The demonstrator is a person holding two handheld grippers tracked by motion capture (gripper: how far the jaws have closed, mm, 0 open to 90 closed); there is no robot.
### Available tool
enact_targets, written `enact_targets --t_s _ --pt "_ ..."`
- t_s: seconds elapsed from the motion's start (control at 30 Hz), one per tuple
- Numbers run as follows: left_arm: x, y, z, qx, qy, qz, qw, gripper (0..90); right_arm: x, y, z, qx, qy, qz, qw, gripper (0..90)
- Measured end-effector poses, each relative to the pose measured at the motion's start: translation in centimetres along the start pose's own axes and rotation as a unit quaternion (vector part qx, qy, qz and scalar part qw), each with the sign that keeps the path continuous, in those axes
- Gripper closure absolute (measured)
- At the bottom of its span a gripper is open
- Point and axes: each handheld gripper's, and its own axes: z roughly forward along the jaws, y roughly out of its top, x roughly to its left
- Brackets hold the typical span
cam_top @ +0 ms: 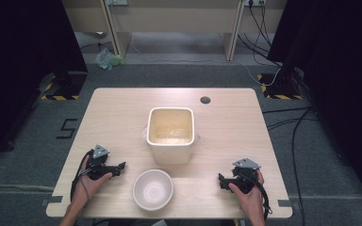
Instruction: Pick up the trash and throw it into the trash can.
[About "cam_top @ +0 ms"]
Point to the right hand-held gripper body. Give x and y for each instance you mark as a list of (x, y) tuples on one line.
[(245, 177)]

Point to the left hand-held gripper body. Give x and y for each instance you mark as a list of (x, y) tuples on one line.
[(98, 163)]

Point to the person's right hand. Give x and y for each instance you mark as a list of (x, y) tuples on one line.
[(254, 201)]

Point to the person's left hand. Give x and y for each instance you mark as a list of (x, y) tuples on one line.
[(86, 188)]

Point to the white round bowl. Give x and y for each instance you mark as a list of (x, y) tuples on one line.
[(153, 190)]

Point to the white square plastic bin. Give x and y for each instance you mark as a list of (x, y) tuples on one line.
[(171, 150)]

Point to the black stand base striped tape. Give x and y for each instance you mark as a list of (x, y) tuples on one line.
[(64, 86), (283, 89)]

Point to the green plastic bag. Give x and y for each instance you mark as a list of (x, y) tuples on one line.
[(106, 59)]

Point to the black curtain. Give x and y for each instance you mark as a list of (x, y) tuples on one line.
[(342, 78), (19, 62)]

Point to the wooden desk leg panel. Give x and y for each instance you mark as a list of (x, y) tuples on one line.
[(232, 37), (116, 31)]

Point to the wall power outlet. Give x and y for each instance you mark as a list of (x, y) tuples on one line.
[(255, 2), (116, 2)]

